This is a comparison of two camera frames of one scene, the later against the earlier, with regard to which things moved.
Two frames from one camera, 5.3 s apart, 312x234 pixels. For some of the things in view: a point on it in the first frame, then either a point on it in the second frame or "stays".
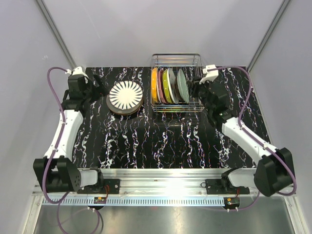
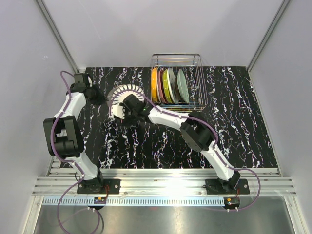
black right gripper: x=194 y=86 → x=126 y=110
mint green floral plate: x=183 y=85 stays
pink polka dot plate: x=160 y=85 stays
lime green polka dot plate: x=165 y=86 stays
